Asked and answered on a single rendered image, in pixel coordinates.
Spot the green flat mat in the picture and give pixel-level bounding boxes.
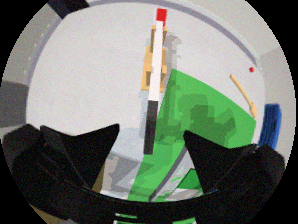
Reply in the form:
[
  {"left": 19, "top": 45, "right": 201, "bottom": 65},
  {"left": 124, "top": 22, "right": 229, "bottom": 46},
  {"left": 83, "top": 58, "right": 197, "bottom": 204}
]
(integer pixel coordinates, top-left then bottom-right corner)
[{"left": 126, "top": 68, "right": 257, "bottom": 202}]

